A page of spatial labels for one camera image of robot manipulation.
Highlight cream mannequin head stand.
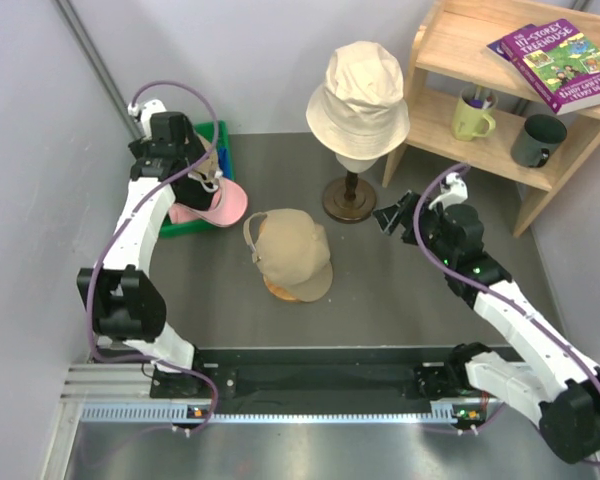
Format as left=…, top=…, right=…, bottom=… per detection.
left=322, top=153, right=378, bottom=224

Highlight blue item in bin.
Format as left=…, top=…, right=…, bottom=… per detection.
left=216, top=146, right=235, bottom=180

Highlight cream bucket hat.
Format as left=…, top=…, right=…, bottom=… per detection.
left=305, top=41, right=410, bottom=161

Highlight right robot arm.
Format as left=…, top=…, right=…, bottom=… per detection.
left=373, top=191, right=600, bottom=464

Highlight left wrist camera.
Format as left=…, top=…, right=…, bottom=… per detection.
left=127, top=99, right=166, bottom=125

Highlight dark grey mug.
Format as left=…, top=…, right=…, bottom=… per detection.
left=510, top=114, right=568, bottom=168

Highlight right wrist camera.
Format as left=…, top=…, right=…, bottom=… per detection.
left=428, top=173, right=468, bottom=211

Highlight pens in mug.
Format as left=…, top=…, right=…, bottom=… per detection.
left=467, top=85, right=494, bottom=110

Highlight pink white baseball cap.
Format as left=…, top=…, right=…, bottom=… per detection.
left=168, top=171, right=248, bottom=228

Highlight green plastic bin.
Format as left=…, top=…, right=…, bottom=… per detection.
left=158, top=119, right=237, bottom=239

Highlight purple treehouse book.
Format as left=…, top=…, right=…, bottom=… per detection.
left=501, top=19, right=600, bottom=115

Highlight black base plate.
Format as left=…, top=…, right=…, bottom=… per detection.
left=92, top=344, right=531, bottom=415

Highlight wooden shelf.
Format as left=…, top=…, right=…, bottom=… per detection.
left=382, top=0, right=600, bottom=238

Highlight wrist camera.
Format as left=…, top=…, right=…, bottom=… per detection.
left=127, top=99, right=166, bottom=125
left=428, top=173, right=468, bottom=211

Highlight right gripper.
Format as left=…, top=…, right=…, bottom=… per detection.
left=373, top=190, right=455, bottom=265

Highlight aluminium rail frame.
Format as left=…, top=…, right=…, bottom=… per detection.
left=44, top=359, right=600, bottom=480

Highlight wooden mushroom hat stand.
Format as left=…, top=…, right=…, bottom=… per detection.
left=255, top=212, right=304, bottom=302

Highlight light green mug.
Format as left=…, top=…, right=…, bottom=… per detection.
left=451, top=85, right=498, bottom=141

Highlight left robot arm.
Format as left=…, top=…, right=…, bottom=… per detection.
left=76, top=107, right=218, bottom=400

